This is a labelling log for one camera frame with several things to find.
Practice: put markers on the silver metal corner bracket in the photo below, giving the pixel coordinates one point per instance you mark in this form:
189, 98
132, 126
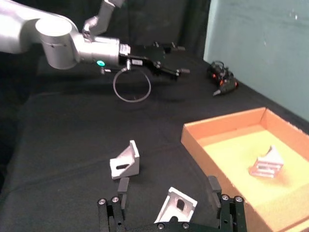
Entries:
265, 164
173, 203
124, 164

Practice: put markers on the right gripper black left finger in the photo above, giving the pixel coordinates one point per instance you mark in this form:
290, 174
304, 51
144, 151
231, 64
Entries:
111, 215

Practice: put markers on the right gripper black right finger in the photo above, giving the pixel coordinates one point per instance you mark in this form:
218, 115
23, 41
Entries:
231, 215

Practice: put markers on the shallow brown cardboard tray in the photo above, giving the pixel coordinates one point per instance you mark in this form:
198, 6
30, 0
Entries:
241, 188

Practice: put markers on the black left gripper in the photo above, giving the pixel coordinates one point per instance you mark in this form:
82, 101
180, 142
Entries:
147, 54

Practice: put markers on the black table cloth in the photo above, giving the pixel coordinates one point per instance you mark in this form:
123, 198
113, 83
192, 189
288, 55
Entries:
60, 135

